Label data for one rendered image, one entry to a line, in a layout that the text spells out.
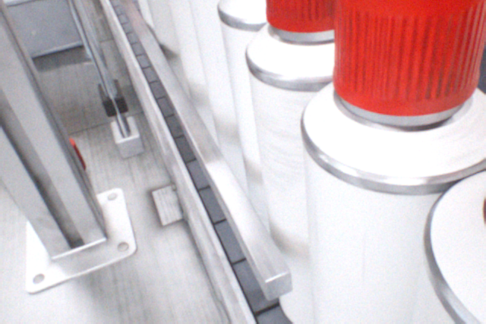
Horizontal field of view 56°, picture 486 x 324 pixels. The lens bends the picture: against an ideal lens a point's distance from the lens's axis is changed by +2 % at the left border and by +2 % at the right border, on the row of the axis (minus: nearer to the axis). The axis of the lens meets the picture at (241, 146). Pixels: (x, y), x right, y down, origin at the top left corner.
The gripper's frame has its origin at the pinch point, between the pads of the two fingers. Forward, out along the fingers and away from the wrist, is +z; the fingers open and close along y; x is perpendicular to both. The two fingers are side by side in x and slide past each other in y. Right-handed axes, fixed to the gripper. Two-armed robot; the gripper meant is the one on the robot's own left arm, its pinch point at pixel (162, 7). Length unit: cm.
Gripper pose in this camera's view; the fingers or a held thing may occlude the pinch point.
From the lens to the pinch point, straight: 54.0
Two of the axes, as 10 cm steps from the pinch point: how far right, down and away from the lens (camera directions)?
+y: 9.1, -3.5, 2.1
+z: 3.5, 9.4, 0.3
